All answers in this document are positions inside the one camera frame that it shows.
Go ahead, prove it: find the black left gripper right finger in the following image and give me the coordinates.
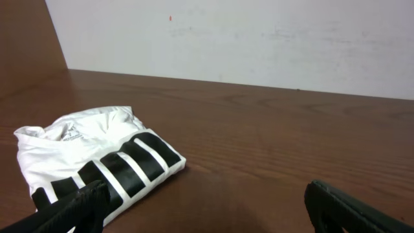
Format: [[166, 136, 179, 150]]
[[304, 180, 413, 233]]

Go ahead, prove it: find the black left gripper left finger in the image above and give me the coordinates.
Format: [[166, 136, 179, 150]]
[[1, 180, 110, 233]]

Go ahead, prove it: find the white shirt with black stripes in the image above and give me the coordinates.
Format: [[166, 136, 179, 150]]
[[14, 106, 186, 225]]

